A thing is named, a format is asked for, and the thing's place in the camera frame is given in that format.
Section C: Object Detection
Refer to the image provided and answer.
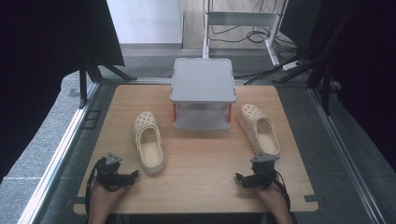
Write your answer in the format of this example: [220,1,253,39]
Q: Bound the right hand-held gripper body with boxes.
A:
[244,151,280,190]

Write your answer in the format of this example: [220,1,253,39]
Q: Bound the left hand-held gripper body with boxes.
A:
[94,151,133,192]

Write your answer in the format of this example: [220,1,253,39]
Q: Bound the cream clog shoe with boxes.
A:
[235,103,281,157]
[132,110,167,175]

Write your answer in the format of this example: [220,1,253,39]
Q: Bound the grey two-tier shoe rack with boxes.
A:
[169,57,238,132]

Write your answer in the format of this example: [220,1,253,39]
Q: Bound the person's left hand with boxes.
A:
[89,180,129,216]

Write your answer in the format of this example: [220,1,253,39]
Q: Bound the person's right hand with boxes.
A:
[252,181,290,215]

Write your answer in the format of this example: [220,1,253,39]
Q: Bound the black tripod stand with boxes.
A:
[273,46,344,117]
[78,50,138,110]

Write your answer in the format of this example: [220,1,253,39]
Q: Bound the white power strip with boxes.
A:
[281,60,303,72]

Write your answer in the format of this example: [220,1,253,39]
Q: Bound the black curtain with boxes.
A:
[288,0,396,174]
[0,0,126,185]

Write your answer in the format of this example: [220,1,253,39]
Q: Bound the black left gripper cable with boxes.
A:
[84,157,107,224]

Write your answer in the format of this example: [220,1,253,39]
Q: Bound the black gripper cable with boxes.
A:
[84,157,107,224]
[273,169,292,213]

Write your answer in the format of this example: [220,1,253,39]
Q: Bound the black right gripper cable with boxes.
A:
[273,169,292,213]

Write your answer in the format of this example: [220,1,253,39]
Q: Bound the aluminium frame rail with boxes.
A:
[307,87,388,224]
[17,81,101,224]

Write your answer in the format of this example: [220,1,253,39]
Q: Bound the black rectangular bracket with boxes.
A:
[80,109,103,131]

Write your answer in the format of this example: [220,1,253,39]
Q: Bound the black floor cables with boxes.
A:
[207,0,307,86]

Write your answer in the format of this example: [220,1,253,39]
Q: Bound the white metal stand frame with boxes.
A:
[201,0,290,67]

